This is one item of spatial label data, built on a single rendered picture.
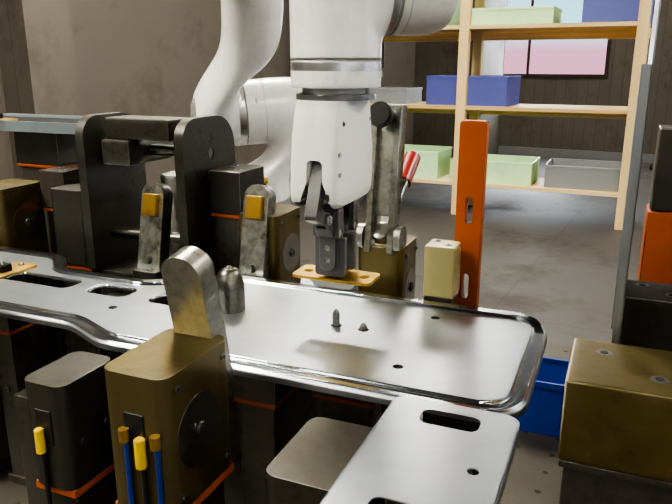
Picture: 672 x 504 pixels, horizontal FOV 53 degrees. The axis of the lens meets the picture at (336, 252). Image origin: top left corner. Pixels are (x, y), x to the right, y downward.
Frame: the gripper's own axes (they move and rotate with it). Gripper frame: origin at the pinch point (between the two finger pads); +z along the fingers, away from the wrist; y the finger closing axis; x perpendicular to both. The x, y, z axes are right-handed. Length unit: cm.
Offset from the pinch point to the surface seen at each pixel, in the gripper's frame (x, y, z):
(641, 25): 29, -502, -44
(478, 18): -92, -514, -52
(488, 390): 17.2, 8.4, 7.9
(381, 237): 0.3, -13.2, 1.6
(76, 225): -49, -16, 5
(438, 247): 7.7, -11.0, 1.5
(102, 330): -21.7, 10.0, 8.1
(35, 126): -66, -27, -8
